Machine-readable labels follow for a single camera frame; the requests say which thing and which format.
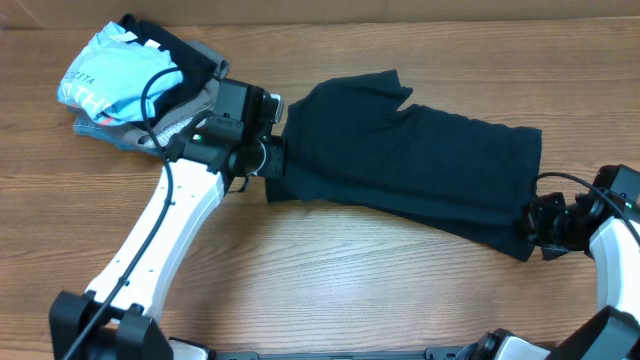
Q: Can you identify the brown cardboard back panel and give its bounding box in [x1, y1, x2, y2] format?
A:
[1, 0, 639, 29]

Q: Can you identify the grey folded garment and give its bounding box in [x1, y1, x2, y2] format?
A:
[115, 40, 230, 152]

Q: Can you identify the blue denim garment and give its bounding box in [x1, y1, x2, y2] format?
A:
[73, 111, 155, 152]

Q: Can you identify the dark teal t-shirt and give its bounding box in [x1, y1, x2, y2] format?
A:
[266, 70, 542, 261]

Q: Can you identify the light blue printed shirt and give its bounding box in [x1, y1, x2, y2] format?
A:
[57, 22, 184, 126]

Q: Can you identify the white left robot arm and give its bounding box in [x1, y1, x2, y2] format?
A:
[49, 80, 285, 360]

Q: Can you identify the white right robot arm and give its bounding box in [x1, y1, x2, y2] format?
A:
[455, 165, 639, 360]

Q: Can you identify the black folded garment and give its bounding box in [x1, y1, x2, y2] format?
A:
[118, 14, 227, 125]

